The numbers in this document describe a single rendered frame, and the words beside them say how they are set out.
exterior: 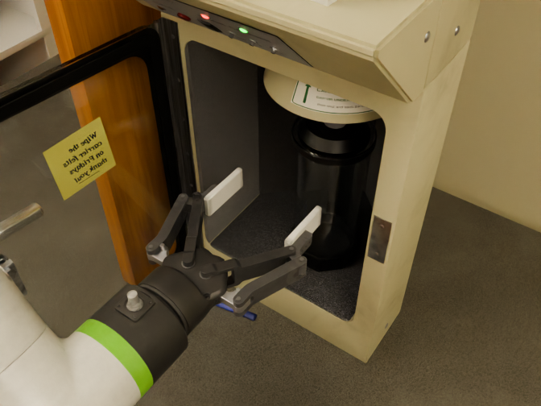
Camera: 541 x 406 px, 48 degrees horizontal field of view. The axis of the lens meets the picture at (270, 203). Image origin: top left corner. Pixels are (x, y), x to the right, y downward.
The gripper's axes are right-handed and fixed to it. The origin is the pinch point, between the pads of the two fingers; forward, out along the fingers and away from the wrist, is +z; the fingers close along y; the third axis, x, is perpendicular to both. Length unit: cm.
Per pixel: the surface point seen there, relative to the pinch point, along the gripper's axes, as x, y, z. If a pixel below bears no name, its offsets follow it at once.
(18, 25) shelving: 27, 108, 38
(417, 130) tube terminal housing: -17.3, -15.8, 1.9
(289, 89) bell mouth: -14.8, 0.1, 3.7
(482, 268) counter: 24.9, -22.9, 28.2
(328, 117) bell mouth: -13.3, -5.1, 3.5
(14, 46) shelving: 27, 100, 31
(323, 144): -6.0, -2.9, 7.1
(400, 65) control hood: -28.2, -15.8, -5.4
